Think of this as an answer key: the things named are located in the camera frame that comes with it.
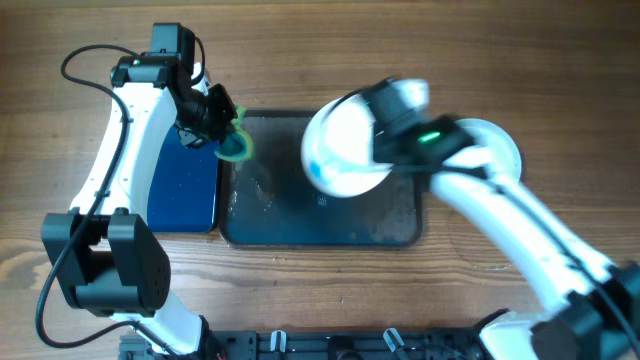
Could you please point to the large dark serving tray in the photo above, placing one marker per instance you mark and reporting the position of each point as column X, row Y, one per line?
column 268, row 202

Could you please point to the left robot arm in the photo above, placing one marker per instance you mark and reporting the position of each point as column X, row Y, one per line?
column 104, row 256

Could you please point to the white plate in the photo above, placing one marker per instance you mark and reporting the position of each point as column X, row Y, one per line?
column 493, row 147
column 354, row 142

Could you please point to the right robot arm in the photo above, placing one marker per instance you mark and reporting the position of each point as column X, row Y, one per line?
column 590, row 306

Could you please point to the small black water tray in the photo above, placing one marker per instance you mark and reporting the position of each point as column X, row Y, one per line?
column 182, row 197

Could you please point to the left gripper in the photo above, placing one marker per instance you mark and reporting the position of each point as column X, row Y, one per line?
column 220, row 98

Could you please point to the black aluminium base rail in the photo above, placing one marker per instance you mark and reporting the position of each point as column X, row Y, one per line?
column 431, row 344

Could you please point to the green yellow sponge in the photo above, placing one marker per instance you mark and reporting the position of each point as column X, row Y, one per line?
column 238, row 145

